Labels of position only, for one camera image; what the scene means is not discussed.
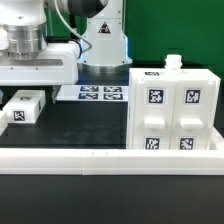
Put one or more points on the white cabinet door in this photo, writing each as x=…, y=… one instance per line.
x=152, y=115
x=191, y=116

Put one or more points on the white cabinet top block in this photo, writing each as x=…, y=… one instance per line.
x=25, y=106

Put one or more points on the white cabinet body box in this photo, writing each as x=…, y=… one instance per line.
x=172, y=71

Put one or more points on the white marker base plate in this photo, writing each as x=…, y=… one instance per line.
x=103, y=93

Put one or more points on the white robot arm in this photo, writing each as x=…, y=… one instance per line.
x=46, y=42

